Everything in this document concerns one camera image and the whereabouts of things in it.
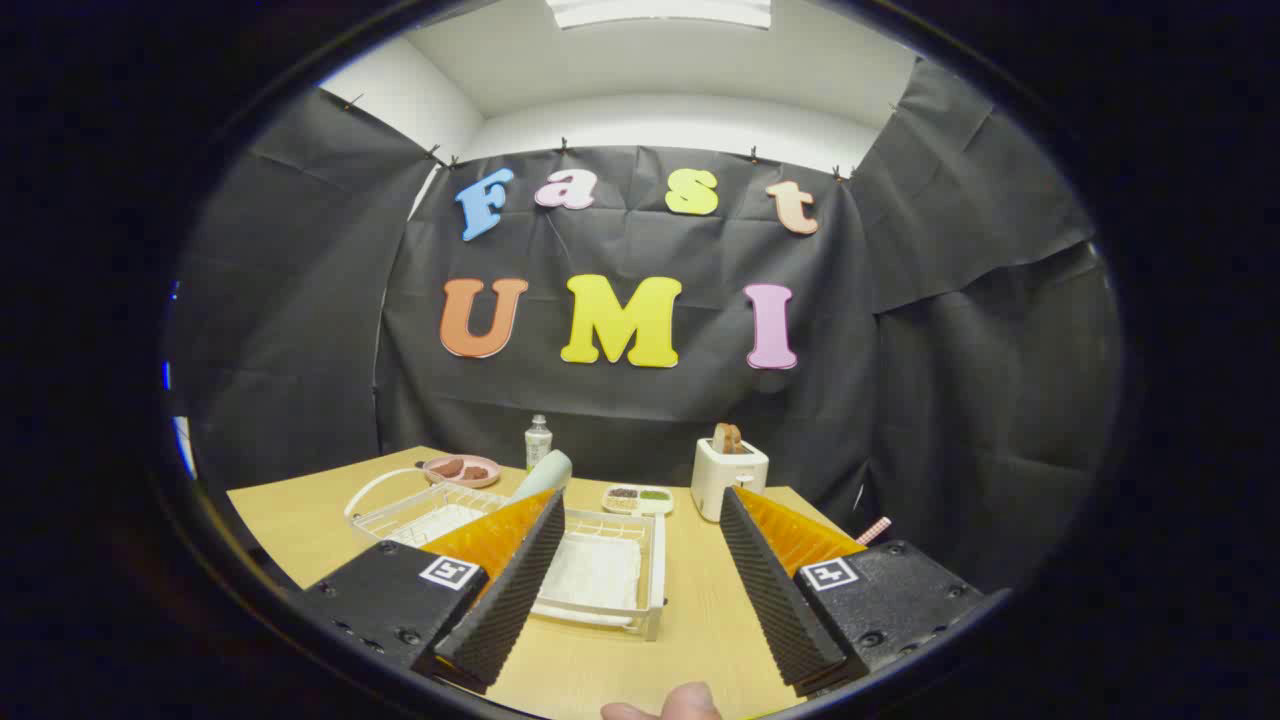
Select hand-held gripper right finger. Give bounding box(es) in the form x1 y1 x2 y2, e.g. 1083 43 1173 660
718 486 986 699

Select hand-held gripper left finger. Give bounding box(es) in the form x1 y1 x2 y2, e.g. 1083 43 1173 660
290 487 567 696

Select white wire dish rack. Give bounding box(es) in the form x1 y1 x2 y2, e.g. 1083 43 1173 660
344 467 669 641

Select light green plate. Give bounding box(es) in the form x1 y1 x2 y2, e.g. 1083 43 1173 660
510 449 574 504

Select pink plate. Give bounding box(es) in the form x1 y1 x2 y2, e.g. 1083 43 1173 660
422 455 502 490

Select white wavy drain tray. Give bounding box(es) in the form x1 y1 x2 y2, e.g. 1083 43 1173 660
395 503 643 626

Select white toaster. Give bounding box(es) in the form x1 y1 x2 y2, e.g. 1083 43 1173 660
690 437 770 523

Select white divided condiment tray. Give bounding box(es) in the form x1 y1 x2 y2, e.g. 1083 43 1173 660
601 485 675 517

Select ceiling light panel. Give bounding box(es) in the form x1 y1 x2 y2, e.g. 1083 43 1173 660
545 0 773 30

